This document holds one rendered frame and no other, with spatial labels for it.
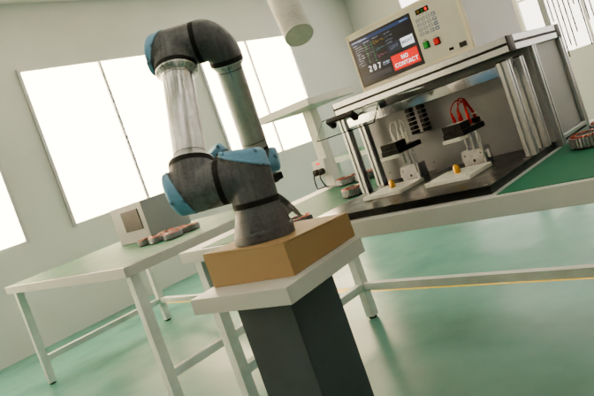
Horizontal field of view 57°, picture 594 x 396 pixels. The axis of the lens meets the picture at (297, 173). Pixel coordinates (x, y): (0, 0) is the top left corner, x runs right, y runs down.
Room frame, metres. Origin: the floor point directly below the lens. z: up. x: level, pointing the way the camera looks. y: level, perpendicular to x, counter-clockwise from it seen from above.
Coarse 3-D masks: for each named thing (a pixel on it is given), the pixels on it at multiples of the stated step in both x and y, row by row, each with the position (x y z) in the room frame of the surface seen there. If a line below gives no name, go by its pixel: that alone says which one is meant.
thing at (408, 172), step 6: (420, 162) 1.88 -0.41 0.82; (402, 168) 1.91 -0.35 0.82; (408, 168) 1.89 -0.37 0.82; (414, 168) 1.88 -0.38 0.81; (420, 168) 1.87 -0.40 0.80; (426, 168) 1.90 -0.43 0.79; (402, 174) 1.92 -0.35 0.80; (408, 174) 1.90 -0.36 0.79; (414, 174) 1.88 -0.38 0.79; (420, 174) 1.87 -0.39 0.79; (426, 174) 1.89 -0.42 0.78
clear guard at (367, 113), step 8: (416, 88) 1.81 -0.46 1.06; (392, 96) 1.70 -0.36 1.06; (368, 104) 1.68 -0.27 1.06; (376, 104) 1.65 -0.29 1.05; (360, 112) 1.68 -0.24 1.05; (368, 112) 1.65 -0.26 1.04; (376, 112) 1.63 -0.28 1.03; (344, 120) 1.73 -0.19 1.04; (352, 120) 1.69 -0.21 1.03; (360, 120) 1.66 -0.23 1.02; (368, 120) 1.63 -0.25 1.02; (320, 128) 1.80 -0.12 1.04; (328, 128) 1.77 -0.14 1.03; (336, 128) 1.73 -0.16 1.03; (344, 128) 1.70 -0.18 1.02; (352, 128) 1.67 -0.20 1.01; (320, 136) 1.78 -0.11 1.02; (328, 136) 1.74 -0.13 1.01
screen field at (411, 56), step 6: (414, 48) 1.78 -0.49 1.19; (396, 54) 1.83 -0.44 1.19; (402, 54) 1.82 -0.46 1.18; (408, 54) 1.80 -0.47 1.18; (414, 54) 1.79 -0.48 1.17; (396, 60) 1.84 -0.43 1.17; (402, 60) 1.82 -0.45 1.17; (408, 60) 1.81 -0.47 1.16; (414, 60) 1.79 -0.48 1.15; (420, 60) 1.78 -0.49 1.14; (396, 66) 1.84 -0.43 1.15; (402, 66) 1.83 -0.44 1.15
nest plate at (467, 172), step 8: (464, 168) 1.68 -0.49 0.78; (472, 168) 1.63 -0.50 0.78; (480, 168) 1.58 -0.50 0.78; (440, 176) 1.69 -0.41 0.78; (448, 176) 1.63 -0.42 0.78; (456, 176) 1.58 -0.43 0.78; (464, 176) 1.54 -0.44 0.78; (472, 176) 1.54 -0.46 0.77; (432, 184) 1.62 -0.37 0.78; (440, 184) 1.60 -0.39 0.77
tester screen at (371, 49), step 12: (396, 24) 1.81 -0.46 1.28; (408, 24) 1.78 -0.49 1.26; (372, 36) 1.88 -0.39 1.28; (384, 36) 1.85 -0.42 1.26; (396, 36) 1.82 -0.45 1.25; (360, 48) 1.93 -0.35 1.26; (372, 48) 1.89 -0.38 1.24; (384, 48) 1.86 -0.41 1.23; (408, 48) 1.80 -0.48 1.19; (360, 60) 1.94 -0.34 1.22; (372, 60) 1.90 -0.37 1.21; (384, 60) 1.87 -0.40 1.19; (372, 72) 1.92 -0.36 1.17
